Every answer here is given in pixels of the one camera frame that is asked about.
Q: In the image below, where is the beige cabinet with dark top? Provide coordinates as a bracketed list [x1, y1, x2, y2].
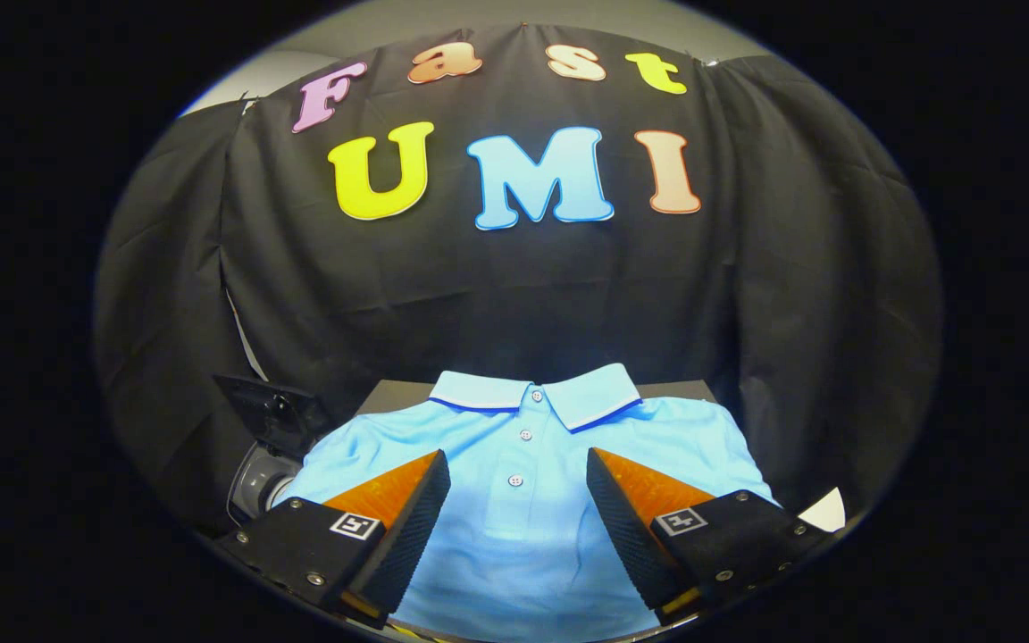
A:
[355, 379, 720, 419]

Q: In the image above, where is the black backdrop cloth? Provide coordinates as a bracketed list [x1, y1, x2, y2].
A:
[93, 22, 944, 539]

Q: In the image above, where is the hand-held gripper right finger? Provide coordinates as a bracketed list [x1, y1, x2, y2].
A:
[586, 447, 837, 628]

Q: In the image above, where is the light blue polo shirt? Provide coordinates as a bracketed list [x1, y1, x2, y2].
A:
[273, 362, 780, 643]

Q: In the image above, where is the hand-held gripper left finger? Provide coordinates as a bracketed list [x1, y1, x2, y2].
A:
[213, 449, 453, 631]

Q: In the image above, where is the white paper sheet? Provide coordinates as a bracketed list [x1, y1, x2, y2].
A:
[798, 487, 847, 535]

